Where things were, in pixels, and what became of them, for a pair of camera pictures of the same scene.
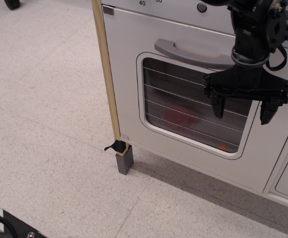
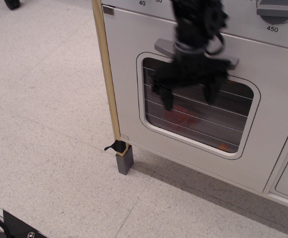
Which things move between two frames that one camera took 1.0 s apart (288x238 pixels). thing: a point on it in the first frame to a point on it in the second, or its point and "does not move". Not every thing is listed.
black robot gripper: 249,77 to 192,65
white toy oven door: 157,69 does not move
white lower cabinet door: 285,182 does not move
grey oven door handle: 169,47 does not move
